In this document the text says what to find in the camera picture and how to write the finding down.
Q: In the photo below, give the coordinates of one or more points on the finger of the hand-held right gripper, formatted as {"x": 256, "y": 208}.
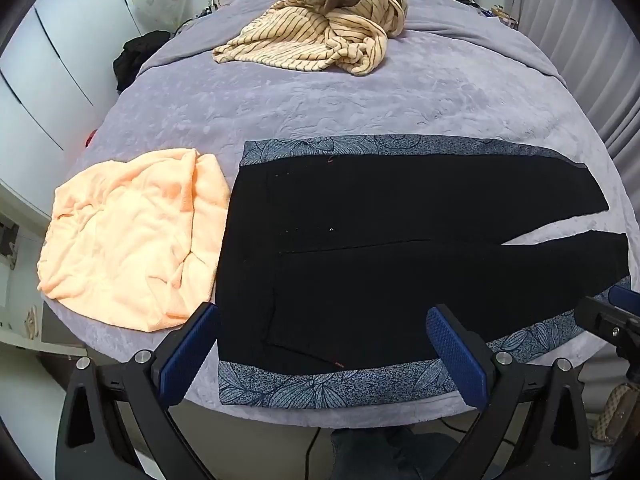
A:
{"x": 607, "y": 322}

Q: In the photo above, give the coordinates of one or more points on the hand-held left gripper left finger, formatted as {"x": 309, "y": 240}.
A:
{"x": 192, "y": 350}

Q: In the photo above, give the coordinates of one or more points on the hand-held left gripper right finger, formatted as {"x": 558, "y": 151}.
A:
{"x": 455, "y": 352}

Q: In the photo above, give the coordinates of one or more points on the black pants with floral trim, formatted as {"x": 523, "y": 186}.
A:
{"x": 350, "y": 270}

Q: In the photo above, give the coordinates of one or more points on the peach fleece towel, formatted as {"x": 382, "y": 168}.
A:
{"x": 125, "y": 240}

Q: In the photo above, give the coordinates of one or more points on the purple bed blanket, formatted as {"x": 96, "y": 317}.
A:
{"x": 400, "y": 105}

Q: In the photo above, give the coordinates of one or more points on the black clothes pile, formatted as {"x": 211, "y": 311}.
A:
{"x": 140, "y": 57}

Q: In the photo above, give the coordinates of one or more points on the white wardrobe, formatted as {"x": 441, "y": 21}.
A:
{"x": 55, "y": 60}

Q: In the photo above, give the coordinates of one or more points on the beige striped blanket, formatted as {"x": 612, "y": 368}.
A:
{"x": 300, "y": 40}

